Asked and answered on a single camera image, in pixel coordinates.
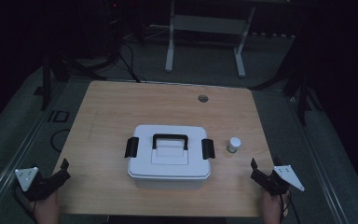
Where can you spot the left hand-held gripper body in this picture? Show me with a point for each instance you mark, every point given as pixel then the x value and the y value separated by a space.
pixel 27 178

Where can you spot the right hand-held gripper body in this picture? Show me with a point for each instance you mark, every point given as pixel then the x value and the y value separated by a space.
pixel 287 175

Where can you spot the small white bottle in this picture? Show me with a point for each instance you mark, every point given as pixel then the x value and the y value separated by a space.
pixel 234 145

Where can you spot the white plastic storage box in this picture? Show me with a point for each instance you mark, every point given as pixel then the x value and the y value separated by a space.
pixel 167 183

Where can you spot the person's right hand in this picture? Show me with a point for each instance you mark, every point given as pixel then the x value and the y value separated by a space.
pixel 272 208

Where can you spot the person's left hand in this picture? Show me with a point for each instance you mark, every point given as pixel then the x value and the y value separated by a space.
pixel 46 210

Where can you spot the black tripod stand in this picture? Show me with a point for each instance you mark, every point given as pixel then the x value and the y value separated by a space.
pixel 301 93
pixel 62 70

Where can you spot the white metal stand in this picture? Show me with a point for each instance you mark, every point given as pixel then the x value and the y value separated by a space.
pixel 209 26

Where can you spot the dark equipment rack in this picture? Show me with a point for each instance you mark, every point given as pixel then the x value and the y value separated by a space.
pixel 113 25

